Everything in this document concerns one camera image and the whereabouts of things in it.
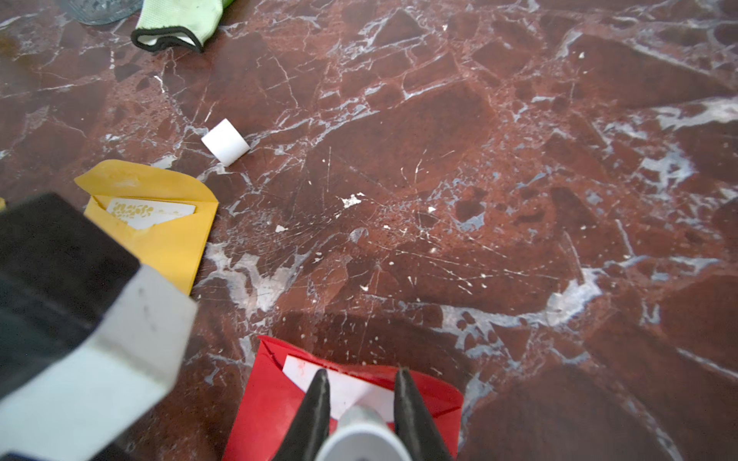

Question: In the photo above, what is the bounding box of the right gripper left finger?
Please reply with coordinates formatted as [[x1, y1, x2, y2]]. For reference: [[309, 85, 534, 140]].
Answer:
[[273, 369, 331, 461]]

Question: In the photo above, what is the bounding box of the white glue stick cap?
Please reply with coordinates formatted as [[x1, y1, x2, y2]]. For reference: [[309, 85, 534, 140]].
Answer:
[[201, 118, 251, 167]]

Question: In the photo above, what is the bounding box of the red envelope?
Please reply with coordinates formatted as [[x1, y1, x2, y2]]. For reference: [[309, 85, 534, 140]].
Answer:
[[221, 335, 465, 461]]

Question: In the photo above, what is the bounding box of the blue glass vase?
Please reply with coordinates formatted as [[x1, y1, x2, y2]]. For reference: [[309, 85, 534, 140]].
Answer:
[[57, 0, 143, 26]]

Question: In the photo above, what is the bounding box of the green work glove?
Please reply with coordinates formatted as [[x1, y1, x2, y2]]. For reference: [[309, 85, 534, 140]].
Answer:
[[131, 0, 234, 53]]

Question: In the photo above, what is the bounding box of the white green glue stick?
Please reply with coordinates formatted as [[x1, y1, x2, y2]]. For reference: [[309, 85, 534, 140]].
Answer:
[[315, 405, 411, 461]]

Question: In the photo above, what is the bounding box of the yellow envelope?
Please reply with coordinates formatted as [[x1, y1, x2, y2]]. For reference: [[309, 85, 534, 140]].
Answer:
[[75, 159, 218, 295]]

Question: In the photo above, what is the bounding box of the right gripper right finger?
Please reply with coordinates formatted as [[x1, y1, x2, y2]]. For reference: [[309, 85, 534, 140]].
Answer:
[[393, 368, 453, 461]]

